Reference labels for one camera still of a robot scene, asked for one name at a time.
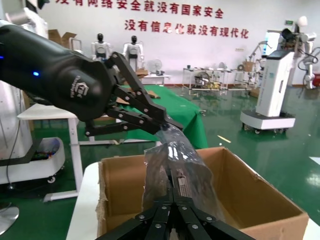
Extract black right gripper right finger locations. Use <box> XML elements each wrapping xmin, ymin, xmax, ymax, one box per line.
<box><xmin>172</xmin><ymin>196</ymin><xmax>255</xmax><ymax>240</ymax></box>

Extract crinkled grey antistatic bag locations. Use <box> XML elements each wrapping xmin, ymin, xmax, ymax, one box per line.
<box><xmin>141</xmin><ymin>122</ymin><xmax>227</xmax><ymax>225</ymax></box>

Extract white desk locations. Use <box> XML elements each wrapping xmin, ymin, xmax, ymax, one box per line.
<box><xmin>16</xmin><ymin>103</ymin><xmax>85</xmax><ymax>203</ymax></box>

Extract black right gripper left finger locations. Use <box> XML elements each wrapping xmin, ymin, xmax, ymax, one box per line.
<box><xmin>96</xmin><ymin>196</ymin><xmax>176</xmax><ymax>240</ymax></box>

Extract green cloth covered table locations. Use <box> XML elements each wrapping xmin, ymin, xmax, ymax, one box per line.
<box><xmin>117</xmin><ymin>83</ymin><xmax>209</xmax><ymax>150</ymax></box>

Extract red wall slogan lettering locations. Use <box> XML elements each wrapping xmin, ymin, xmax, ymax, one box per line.
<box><xmin>54</xmin><ymin>0</ymin><xmax>225</xmax><ymax>20</ymax></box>
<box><xmin>124</xmin><ymin>19</ymin><xmax>250</xmax><ymax>40</ymax></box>

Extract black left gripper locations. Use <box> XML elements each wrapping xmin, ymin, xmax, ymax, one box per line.
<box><xmin>0</xmin><ymin>24</ymin><xmax>118</xmax><ymax>123</ymax></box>

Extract white robot mobile base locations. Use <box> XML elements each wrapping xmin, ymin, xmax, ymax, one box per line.
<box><xmin>0</xmin><ymin>82</ymin><xmax>66</xmax><ymax>186</ymax></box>

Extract graphics card with silver bracket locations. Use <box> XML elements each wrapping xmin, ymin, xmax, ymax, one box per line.
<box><xmin>149</xmin><ymin>139</ymin><xmax>201</xmax><ymax>203</ymax></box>

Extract metal shelving rack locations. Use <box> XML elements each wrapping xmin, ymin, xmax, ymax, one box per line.
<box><xmin>181</xmin><ymin>65</ymin><xmax>255</xmax><ymax>96</ymax></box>

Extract white humanoid robot black head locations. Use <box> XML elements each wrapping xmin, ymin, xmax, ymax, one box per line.
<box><xmin>90</xmin><ymin>32</ymin><xmax>112</xmax><ymax>62</ymax></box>
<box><xmin>122</xmin><ymin>34</ymin><xmax>145</xmax><ymax>73</ymax></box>

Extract brown cardboard box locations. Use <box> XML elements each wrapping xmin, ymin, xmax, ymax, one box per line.
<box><xmin>96</xmin><ymin>146</ymin><xmax>310</xmax><ymax>240</ymax></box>

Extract small white table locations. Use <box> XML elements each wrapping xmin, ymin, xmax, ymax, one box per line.
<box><xmin>141</xmin><ymin>73</ymin><xmax>173</xmax><ymax>86</ymax></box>

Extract white wheeled kiosk machine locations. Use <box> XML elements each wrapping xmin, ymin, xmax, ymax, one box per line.
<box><xmin>239</xmin><ymin>48</ymin><xmax>297</xmax><ymax>135</ymax></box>

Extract grey round floor base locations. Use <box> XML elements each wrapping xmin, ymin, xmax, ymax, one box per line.
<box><xmin>0</xmin><ymin>202</ymin><xmax>20</xmax><ymax>230</ymax></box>

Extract stacked cardboard boxes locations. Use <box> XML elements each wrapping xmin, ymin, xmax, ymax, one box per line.
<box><xmin>48</xmin><ymin>28</ymin><xmax>78</xmax><ymax>51</ymax></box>

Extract white standing fan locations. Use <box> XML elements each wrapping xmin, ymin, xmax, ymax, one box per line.
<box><xmin>145</xmin><ymin>58</ymin><xmax>164</xmax><ymax>76</ymax></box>

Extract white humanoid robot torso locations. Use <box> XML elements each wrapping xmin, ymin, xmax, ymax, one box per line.
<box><xmin>4</xmin><ymin>0</ymin><xmax>49</xmax><ymax>38</ymax></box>

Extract white armed robot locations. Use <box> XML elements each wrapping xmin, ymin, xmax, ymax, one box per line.
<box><xmin>281</xmin><ymin>16</ymin><xmax>320</xmax><ymax>91</ymax></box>

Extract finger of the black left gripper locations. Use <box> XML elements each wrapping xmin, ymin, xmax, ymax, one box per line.
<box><xmin>84</xmin><ymin>107</ymin><xmax>163</xmax><ymax>138</ymax></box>
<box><xmin>104</xmin><ymin>51</ymin><xmax>185</xmax><ymax>132</ymax></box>

